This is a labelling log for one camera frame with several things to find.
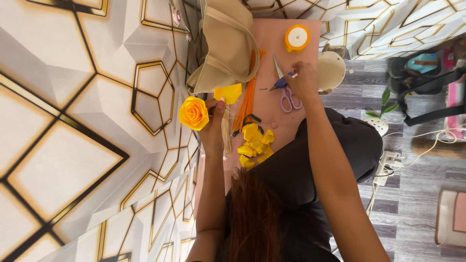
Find person's right hand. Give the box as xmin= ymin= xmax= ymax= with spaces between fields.
xmin=284 ymin=61 xmax=322 ymax=108

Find person's left hand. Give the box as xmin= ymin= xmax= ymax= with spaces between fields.
xmin=198 ymin=97 xmax=227 ymax=150

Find blue glue gun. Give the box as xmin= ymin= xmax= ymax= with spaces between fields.
xmin=269 ymin=71 xmax=300 ymax=92

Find yellow ribbon piece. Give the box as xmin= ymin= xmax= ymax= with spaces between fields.
xmin=214 ymin=83 xmax=243 ymax=106

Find yellow ribbon rose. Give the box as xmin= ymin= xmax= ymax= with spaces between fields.
xmin=178 ymin=96 xmax=237 ymax=131

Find bundle of wooden skewers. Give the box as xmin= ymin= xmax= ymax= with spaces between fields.
xmin=221 ymin=106 xmax=233 ymax=156

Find bundle of orange sticks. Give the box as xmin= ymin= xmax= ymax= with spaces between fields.
xmin=233 ymin=48 xmax=266 ymax=132

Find dark green ribbon strip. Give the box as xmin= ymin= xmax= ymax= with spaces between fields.
xmin=233 ymin=114 xmax=265 ymax=138

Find round cream stool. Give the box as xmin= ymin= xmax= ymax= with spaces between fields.
xmin=316 ymin=51 xmax=346 ymax=91

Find orange ribbon spool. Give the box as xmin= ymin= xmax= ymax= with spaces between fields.
xmin=283 ymin=24 xmax=311 ymax=54

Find pink table mat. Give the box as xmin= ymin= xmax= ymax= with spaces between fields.
xmin=193 ymin=18 xmax=323 ymax=219

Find pile of yellow ribbon petals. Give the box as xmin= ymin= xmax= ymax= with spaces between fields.
xmin=237 ymin=123 xmax=276 ymax=170

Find beige canvas tote bag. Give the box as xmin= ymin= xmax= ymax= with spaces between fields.
xmin=186 ymin=0 xmax=261 ymax=95

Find small plant in white pot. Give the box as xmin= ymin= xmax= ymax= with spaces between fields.
xmin=364 ymin=88 xmax=400 ymax=137

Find person's black clothing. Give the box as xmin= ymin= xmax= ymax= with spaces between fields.
xmin=225 ymin=107 xmax=384 ymax=262

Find white power strip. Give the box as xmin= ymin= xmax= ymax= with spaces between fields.
xmin=373 ymin=149 xmax=403 ymax=187

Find pink striped bag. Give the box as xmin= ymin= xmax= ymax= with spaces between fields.
xmin=445 ymin=82 xmax=466 ymax=141

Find beige and pink cushion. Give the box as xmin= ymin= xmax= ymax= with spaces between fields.
xmin=434 ymin=189 xmax=466 ymax=249

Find purple handled scissors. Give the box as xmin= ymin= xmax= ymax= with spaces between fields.
xmin=272 ymin=54 xmax=303 ymax=114

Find black bag with strap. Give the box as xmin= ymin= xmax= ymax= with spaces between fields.
xmin=387 ymin=52 xmax=466 ymax=127

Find white cable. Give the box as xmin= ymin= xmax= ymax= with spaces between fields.
xmin=365 ymin=124 xmax=466 ymax=219

